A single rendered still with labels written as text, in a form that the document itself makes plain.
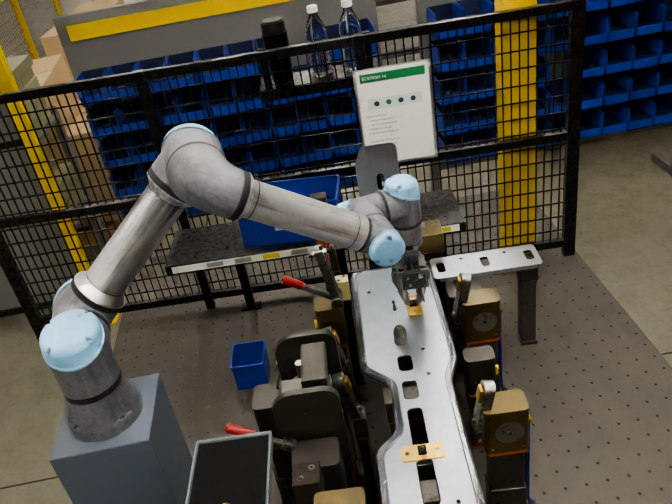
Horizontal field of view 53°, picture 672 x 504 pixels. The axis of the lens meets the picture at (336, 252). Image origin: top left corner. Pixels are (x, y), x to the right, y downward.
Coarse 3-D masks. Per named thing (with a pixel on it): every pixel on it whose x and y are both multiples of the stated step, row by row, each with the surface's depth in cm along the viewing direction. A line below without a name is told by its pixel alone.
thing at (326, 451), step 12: (300, 444) 128; (312, 444) 128; (324, 444) 128; (336, 444) 127; (300, 456) 126; (312, 456) 126; (324, 456) 125; (336, 456) 125; (324, 468) 124; (336, 468) 124; (324, 480) 125; (336, 480) 125
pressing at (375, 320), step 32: (352, 288) 182; (384, 288) 180; (384, 320) 169; (416, 320) 167; (384, 352) 159; (416, 352) 157; (448, 352) 155; (384, 384) 151; (416, 384) 149; (448, 384) 147; (448, 416) 139; (384, 448) 134; (448, 448) 132; (384, 480) 128; (416, 480) 127; (448, 480) 126
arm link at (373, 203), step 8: (376, 192) 151; (352, 200) 149; (360, 200) 148; (368, 200) 148; (376, 200) 148; (384, 200) 148; (344, 208) 147; (352, 208) 147; (360, 208) 145; (368, 208) 145; (376, 208) 146; (384, 208) 148
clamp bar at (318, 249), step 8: (320, 248) 162; (312, 256) 161; (320, 256) 160; (320, 264) 162; (328, 264) 165; (328, 272) 163; (328, 280) 164; (328, 288) 165; (336, 288) 166; (336, 296) 167
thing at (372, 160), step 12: (384, 144) 176; (360, 156) 178; (372, 156) 178; (384, 156) 178; (396, 156) 178; (360, 168) 180; (372, 168) 180; (384, 168) 180; (396, 168) 180; (360, 180) 182; (372, 180) 182; (384, 180) 182; (360, 192) 184; (372, 192) 184
